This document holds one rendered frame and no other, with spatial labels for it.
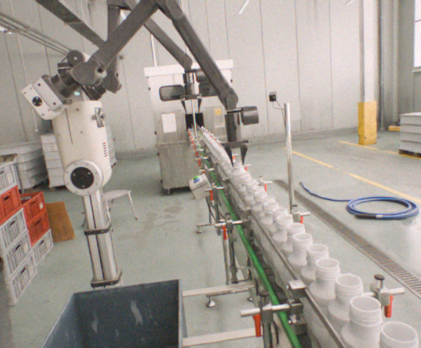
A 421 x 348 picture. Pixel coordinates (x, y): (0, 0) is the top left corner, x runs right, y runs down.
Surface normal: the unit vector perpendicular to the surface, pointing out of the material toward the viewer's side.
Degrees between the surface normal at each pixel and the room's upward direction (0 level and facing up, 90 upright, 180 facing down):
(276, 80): 90
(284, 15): 90
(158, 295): 90
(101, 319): 90
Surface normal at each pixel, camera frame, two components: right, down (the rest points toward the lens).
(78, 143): 0.11, 0.37
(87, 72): 0.07, 0.16
